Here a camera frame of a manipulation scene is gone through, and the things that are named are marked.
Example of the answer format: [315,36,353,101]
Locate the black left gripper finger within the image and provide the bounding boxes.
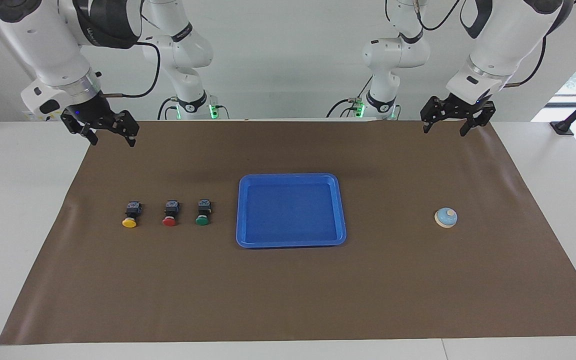
[460,102,496,137]
[420,96,444,134]

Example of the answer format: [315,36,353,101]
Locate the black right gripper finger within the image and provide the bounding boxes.
[110,110,140,148]
[61,116,100,147]

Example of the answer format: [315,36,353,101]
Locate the yellow push button switch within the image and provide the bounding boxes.
[121,201,142,229]

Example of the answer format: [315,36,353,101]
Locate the red push button switch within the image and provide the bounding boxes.
[162,200,180,228]

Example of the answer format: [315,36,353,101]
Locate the light blue desk bell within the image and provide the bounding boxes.
[434,206,459,229]

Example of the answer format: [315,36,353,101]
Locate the green push button switch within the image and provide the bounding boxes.
[195,199,212,226]

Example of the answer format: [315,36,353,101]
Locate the blue plastic tray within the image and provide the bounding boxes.
[235,173,347,249]

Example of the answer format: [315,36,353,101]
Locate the brown table mat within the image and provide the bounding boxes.
[0,120,576,346]

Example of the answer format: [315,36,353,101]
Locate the black right base cable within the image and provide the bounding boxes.
[157,96,181,121]

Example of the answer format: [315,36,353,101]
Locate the black base cable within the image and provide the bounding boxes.
[326,75,374,119]
[157,96,181,121]

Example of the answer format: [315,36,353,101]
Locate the white wall socket box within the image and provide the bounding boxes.
[22,110,66,122]

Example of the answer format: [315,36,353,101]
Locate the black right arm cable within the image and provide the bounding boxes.
[99,41,162,99]

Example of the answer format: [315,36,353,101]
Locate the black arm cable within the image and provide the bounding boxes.
[99,41,162,99]
[414,0,549,89]

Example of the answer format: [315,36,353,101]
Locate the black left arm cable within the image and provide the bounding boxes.
[414,0,549,89]

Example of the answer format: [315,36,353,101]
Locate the black left base cable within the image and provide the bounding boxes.
[326,75,374,119]

